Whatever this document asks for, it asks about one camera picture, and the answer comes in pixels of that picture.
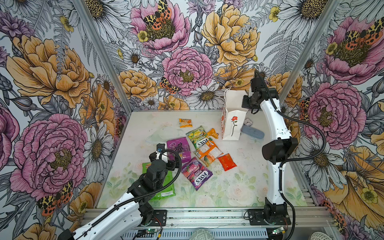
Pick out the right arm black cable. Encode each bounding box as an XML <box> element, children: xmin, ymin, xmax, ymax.
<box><xmin>254</xmin><ymin>69</ymin><xmax>327</xmax><ymax>240</ymax></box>

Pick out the small square clock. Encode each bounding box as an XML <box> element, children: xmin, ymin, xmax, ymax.
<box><xmin>244</xmin><ymin>119</ymin><xmax>253</xmax><ymax>127</ymax></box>

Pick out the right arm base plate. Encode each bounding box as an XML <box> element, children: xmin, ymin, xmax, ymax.
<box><xmin>246</xmin><ymin>209</ymin><xmax>292</xmax><ymax>226</ymax></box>

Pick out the aluminium rail frame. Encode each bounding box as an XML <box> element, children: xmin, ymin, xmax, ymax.
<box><xmin>76</xmin><ymin>206</ymin><xmax>337</xmax><ymax>240</ymax></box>

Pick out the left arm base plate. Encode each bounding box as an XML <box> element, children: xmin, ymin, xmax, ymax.
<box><xmin>141</xmin><ymin>210</ymin><xmax>168</xmax><ymax>227</ymax></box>

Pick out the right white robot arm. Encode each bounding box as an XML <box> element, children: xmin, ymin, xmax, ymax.
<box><xmin>242</xmin><ymin>70</ymin><xmax>298</xmax><ymax>226</ymax></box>

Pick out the small orange cracker packet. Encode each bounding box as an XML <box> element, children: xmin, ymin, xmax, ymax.
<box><xmin>179</xmin><ymin>119</ymin><xmax>193</xmax><ymax>128</ymax></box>

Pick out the red snack packet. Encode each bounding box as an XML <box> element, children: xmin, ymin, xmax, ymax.
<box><xmin>218</xmin><ymin>154</ymin><xmax>237</xmax><ymax>171</ymax></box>

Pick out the bright green snack bag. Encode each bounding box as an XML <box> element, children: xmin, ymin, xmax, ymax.
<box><xmin>142</xmin><ymin>162</ymin><xmax>176</xmax><ymax>201</ymax></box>

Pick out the white floral paper bag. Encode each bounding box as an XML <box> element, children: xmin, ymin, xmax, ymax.
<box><xmin>221</xmin><ymin>88</ymin><xmax>248</xmax><ymax>141</ymax></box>

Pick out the orange snack bag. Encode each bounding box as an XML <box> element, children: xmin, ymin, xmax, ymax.
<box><xmin>195</xmin><ymin>141</ymin><xmax>224</xmax><ymax>167</ymax></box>

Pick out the green yellow candy bag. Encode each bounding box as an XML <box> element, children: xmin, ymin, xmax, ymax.
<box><xmin>186</xmin><ymin>126</ymin><xmax>213</xmax><ymax>150</ymax></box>

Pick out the purple Fox's candy bag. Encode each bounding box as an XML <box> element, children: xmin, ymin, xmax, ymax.
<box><xmin>182</xmin><ymin>158</ymin><xmax>213</xmax><ymax>191</ymax></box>

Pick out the blue grey glasses case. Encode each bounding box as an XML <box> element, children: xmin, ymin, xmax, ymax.
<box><xmin>241</xmin><ymin>125</ymin><xmax>265</xmax><ymax>140</ymax></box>

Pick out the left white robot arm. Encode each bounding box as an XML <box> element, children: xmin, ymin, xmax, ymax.
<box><xmin>58</xmin><ymin>144</ymin><xmax>182</xmax><ymax>240</ymax></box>

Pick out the purple snack bag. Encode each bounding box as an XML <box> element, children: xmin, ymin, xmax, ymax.
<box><xmin>167</xmin><ymin>137</ymin><xmax>192</xmax><ymax>164</ymax></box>

